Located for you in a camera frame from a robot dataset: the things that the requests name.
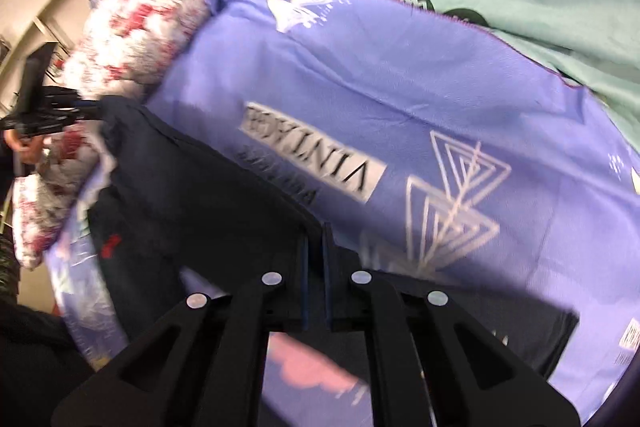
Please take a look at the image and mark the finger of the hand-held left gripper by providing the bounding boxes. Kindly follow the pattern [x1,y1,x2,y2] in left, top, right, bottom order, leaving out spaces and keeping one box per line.
[45,86,103,124]

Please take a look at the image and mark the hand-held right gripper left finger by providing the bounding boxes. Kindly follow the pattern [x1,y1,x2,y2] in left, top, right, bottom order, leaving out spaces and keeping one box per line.
[50,234,313,427]

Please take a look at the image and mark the dark navy pants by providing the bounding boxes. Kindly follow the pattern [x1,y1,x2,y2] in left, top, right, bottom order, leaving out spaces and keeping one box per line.
[87,99,581,427]

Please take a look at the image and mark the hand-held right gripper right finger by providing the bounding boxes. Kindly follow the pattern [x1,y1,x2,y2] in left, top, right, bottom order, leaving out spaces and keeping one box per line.
[322,222,583,427]

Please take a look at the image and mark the red and white floral quilt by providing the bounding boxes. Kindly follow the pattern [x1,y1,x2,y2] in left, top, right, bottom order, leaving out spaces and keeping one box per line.
[12,0,216,269]

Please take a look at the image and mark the person's left hand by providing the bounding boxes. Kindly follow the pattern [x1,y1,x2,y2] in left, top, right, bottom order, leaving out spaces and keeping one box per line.
[4,129,46,164]

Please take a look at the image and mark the purple printed bedsheet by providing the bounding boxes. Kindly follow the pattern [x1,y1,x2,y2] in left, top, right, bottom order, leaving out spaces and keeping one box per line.
[45,0,640,427]

